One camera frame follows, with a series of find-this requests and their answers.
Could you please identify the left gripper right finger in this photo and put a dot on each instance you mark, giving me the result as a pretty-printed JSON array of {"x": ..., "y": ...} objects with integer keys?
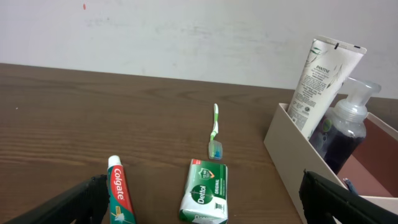
[{"x": 326, "y": 202}]

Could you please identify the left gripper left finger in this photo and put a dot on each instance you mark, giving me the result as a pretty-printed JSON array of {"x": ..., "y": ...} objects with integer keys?
[{"x": 86, "y": 202}]

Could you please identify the blue disposable razor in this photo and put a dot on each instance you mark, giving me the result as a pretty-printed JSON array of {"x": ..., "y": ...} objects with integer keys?
[{"x": 350, "y": 186}]

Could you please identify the red green toothpaste tube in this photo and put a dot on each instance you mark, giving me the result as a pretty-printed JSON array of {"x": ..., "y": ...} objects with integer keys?
[{"x": 120, "y": 205}]

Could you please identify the clear pump bottle blue liquid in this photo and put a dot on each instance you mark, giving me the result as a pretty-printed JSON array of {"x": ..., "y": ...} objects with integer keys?
[{"x": 342, "y": 129}]

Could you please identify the green white soap box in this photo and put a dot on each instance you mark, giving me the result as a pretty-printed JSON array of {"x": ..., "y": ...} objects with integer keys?
[{"x": 205, "y": 198}]

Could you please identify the green white toothbrush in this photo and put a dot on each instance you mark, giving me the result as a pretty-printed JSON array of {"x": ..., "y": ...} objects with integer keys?
[{"x": 215, "y": 149}]

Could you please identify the white conditioner tube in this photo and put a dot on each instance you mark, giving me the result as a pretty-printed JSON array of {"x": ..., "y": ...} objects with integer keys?
[{"x": 328, "y": 65}]

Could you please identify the white box with pink interior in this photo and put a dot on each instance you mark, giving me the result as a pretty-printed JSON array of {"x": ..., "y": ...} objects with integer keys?
[{"x": 372, "y": 168}]

